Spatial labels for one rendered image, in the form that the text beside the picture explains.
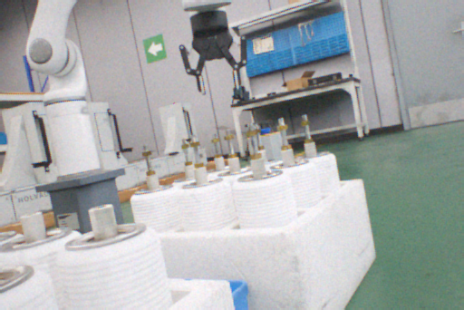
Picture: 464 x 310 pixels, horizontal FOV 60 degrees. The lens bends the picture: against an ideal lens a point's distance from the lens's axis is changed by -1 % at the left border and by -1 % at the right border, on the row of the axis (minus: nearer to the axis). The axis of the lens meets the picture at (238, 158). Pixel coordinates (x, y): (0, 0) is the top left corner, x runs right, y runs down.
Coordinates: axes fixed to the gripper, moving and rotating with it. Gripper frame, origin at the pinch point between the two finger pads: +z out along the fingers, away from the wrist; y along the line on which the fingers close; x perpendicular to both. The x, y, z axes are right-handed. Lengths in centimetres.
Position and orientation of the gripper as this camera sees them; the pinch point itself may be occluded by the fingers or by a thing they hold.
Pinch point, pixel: (219, 85)
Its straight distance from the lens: 83.6
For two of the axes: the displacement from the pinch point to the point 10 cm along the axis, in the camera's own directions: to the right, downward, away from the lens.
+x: 0.6, 0.9, -9.9
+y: -9.9, 1.7, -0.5
